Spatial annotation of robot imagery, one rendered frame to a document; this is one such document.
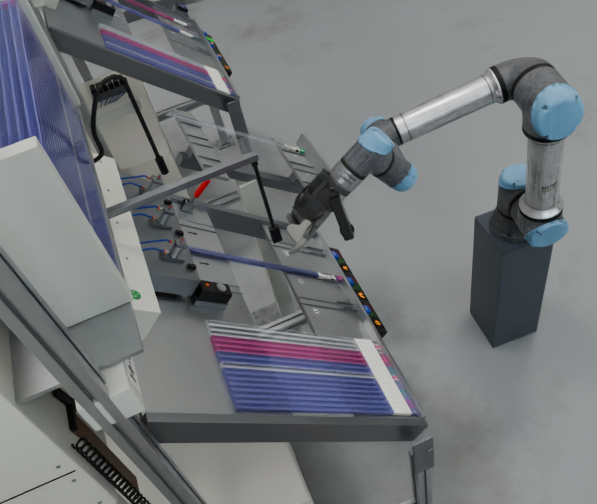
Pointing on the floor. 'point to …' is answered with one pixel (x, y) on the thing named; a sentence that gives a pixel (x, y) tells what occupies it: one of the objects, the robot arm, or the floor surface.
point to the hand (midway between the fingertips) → (293, 245)
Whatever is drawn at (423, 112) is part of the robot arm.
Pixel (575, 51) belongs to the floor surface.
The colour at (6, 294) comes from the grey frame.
